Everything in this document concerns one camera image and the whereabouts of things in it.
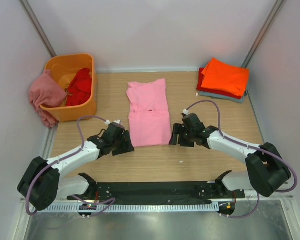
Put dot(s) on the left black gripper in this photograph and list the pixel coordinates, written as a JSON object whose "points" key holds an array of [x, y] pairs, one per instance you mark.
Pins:
{"points": [[122, 144]]}

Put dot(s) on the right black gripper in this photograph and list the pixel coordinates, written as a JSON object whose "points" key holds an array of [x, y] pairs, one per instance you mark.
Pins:
{"points": [[182, 136]]}

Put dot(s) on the pink t-shirt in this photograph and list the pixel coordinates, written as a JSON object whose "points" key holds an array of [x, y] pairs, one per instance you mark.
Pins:
{"points": [[149, 117]]}

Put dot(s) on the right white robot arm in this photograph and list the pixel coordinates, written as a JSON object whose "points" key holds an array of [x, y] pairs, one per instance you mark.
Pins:
{"points": [[265, 171]]}

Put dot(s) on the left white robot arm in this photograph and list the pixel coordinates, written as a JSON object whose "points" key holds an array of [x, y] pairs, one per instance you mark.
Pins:
{"points": [[46, 180]]}

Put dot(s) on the folded grey t-shirt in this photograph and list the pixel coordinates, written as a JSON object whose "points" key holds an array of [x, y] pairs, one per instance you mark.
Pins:
{"points": [[222, 97]]}

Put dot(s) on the folded orange t-shirt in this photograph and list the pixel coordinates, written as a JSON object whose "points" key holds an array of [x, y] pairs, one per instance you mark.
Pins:
{"points": [[220, 77]]}

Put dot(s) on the red shirt in basket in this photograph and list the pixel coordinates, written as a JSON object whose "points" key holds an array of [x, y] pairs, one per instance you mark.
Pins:
{"points": [[80, 88]]}

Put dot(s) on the dusty pink shirt on basket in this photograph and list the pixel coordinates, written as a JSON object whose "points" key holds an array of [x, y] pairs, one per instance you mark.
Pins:
{"points": [[44, 91]]}

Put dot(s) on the orange plastic basket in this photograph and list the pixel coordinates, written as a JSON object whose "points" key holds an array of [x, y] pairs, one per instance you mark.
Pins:
{"points": [[75, 74]]}

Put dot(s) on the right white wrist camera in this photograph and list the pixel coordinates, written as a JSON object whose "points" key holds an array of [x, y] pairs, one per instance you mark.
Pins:
{"points": [[185, 112]]}

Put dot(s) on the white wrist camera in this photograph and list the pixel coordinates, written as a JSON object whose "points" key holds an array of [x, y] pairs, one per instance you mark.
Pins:
{"points": [[185, 112], [108, 122]]}

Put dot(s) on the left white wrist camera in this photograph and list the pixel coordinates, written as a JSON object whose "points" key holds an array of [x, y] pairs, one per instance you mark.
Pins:
{"points": [[108, 122]]}

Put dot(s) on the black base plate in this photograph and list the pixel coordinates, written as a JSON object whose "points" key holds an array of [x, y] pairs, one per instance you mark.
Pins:
{"points": [[161, 193]]}

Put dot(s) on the white slotted cable duct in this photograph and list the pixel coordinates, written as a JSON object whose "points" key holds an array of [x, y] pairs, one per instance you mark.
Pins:
{"points": [[79, 207]]}

